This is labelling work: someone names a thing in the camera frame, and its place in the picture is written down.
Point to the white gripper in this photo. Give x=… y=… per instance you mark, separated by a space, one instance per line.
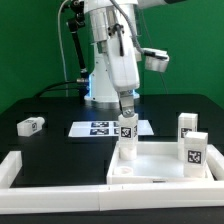
x=121 y=63

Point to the white square tabletop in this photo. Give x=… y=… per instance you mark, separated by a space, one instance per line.
x=156 y=162

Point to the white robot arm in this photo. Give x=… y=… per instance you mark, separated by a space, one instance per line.
x=114 y=30

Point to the paper sheet with fiducial markers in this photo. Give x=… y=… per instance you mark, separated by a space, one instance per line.
x=104 y=128

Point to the white U-shaped obstacle fence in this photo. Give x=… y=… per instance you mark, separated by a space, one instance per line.
x=109 y=196

